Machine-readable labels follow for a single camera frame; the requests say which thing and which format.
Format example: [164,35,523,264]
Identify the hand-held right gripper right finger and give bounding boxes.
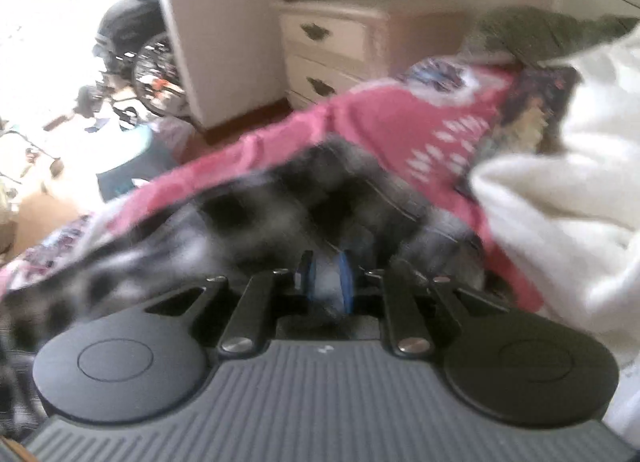
[336,251,512,359]

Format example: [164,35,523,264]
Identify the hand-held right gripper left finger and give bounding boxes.
[144,249,317,357]

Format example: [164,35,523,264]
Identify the black white plaid pants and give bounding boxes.
[0,135,488,423]

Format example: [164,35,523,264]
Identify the pink floral blanket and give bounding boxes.
[0,55,583,313]

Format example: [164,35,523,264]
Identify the white garment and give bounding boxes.
[470,17,640,443]

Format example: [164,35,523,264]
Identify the light blue plastic stool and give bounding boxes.
[95,122,173,203]

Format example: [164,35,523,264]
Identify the cream nightstand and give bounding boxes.
[272,0,468,110]

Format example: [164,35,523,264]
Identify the green cloth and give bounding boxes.
[462,6,640,68]

